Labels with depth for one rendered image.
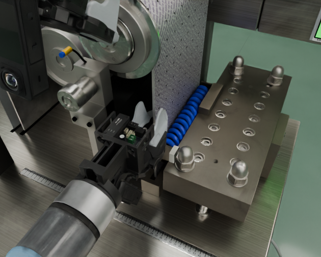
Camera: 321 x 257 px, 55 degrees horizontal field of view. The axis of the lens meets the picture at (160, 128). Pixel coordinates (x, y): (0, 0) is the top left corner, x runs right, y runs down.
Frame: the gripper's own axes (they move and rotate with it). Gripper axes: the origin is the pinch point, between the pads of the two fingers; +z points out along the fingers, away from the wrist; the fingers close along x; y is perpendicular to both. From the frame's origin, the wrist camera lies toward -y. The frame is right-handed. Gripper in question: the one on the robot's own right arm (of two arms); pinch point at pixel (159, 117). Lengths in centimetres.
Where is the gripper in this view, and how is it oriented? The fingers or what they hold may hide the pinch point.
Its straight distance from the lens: 56.5
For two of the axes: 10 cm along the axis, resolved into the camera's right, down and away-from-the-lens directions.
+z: 4.4, -6.3, 6.4
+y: 0.0, -7.1, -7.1
